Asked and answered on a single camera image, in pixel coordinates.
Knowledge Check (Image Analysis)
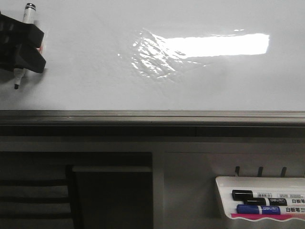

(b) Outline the dark chair back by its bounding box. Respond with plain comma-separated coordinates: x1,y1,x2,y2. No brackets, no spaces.
0,165,84,229

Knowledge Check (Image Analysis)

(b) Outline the metal hook middle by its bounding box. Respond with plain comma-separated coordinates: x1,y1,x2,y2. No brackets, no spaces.
257,167,264,177

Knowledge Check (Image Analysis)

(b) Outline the black capped marker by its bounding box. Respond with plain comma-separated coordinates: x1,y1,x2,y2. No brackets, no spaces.
232,189,305,200
244,198,305,206

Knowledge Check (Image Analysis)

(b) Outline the metal hook left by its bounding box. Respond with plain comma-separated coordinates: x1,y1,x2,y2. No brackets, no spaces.
234,166,240,177

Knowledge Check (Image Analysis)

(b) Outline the metal hook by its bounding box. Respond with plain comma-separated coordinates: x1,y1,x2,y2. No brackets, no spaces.
257,167,264,177
234,166,240,177

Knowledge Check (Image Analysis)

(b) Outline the black capped marker middle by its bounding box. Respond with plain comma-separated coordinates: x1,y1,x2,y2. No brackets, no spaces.
244,198,305,206

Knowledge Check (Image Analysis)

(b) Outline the white plastic marker tray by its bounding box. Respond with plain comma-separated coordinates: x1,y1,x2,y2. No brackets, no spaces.
215,176,305,229

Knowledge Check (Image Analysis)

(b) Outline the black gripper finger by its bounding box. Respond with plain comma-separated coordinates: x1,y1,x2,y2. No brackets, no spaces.
0,14,44,48
0,44,46,73

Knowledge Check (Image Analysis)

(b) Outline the blue capped marker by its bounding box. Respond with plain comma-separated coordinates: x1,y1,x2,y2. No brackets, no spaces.
236,204,305,215

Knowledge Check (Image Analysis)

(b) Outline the black white whiteboard marker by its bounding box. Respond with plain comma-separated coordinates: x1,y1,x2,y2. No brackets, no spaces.
13,3,42,89

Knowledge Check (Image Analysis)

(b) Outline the black capped marker upper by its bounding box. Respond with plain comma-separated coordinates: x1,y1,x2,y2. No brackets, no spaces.
232,189,305,200

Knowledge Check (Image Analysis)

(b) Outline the white whiteboard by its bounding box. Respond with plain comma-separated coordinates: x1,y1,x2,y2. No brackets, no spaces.
0,0,305,125

